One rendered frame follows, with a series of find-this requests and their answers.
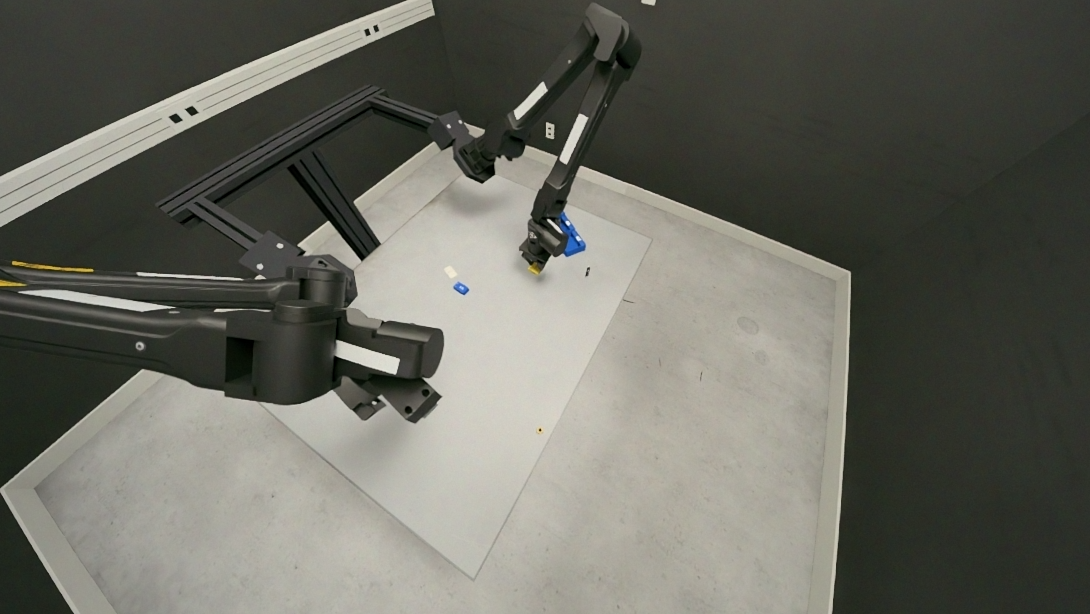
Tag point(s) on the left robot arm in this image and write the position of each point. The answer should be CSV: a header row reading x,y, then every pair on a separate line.
x,y
508,137

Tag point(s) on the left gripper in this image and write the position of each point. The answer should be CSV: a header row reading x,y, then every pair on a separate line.
x,y
535,252

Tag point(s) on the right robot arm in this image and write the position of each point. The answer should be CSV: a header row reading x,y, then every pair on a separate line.
x,y
296,346

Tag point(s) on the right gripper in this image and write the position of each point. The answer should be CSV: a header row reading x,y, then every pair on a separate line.
x,y
358,400

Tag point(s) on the blue three-compartment bin rack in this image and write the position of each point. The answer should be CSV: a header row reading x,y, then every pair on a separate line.
x,y
575,242

